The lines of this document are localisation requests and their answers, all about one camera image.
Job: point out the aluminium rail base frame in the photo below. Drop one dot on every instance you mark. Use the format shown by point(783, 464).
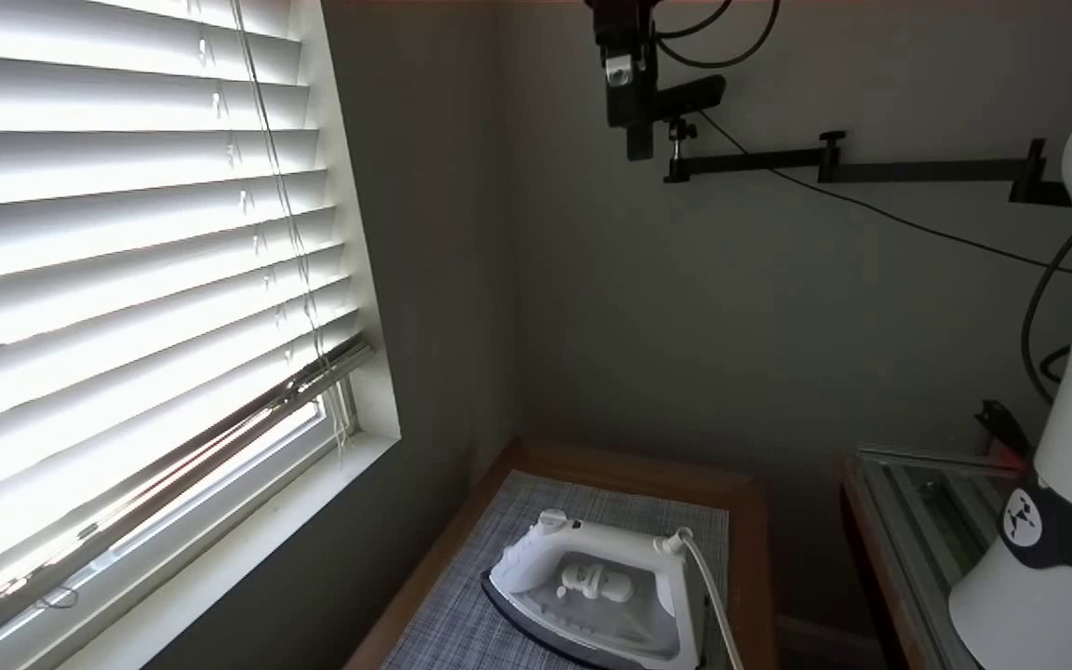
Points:
point(921, 521)

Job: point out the white steam iron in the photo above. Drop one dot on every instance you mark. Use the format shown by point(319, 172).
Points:
point(602, 596)

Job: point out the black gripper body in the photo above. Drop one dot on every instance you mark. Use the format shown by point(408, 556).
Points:
point(623, 39)

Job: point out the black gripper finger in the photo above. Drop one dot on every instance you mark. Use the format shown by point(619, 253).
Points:
point(639, 121)

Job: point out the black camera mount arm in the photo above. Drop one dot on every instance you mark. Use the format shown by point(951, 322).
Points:
point(1026, 178)

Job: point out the grey woven placemat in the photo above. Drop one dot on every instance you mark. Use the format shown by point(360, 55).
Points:
point(454, 622)

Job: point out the white window blinds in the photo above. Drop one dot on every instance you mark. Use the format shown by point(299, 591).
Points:
point(190, 351)

